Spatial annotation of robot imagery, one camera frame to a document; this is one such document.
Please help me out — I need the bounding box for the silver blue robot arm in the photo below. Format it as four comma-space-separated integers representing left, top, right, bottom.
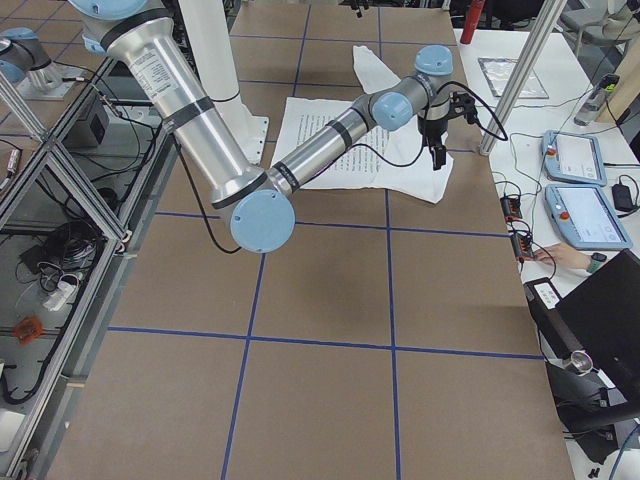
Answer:
1, 27, 62, 92
75, 1, 453, 253

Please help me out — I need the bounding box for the operator hand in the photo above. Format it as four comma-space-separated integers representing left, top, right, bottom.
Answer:
533, 243, 591, 271

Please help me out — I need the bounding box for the white printed long-sleeve shirt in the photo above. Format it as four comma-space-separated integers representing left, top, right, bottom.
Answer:
268, 45, 453, 203

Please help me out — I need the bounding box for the blue teach pendant far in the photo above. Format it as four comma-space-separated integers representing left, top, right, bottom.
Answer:
542, 130, 607, 186

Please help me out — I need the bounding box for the blue teach pendant near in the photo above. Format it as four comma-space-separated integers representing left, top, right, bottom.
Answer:
544, 184, 633, 250

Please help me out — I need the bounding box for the aluminium side frame rack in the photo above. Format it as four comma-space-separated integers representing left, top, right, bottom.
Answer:
1, 74, 175, 479

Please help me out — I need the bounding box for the aluminium frame post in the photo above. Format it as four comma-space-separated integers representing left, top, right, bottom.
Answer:
479, 0, 567, 156

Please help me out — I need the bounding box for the silver foil tray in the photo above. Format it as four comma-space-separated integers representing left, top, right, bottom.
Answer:
477, 56, 549, 100

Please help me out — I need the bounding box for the red fire extinguisher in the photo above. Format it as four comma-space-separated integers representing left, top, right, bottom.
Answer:
460, 0, 485, 45

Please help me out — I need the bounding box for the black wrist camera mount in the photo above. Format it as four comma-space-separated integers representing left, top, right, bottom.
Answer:
448, 92, 479, 125

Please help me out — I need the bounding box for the orange black power hub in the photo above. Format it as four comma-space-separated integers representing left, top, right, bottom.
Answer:
500, 195, 534, 263

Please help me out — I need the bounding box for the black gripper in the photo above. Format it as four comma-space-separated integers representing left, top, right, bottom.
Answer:
418, 102, 450, 171

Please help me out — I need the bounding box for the blue teach pendant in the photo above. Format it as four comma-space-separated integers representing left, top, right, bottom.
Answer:
542, 130, 607, 186
544, 184, 633, 250

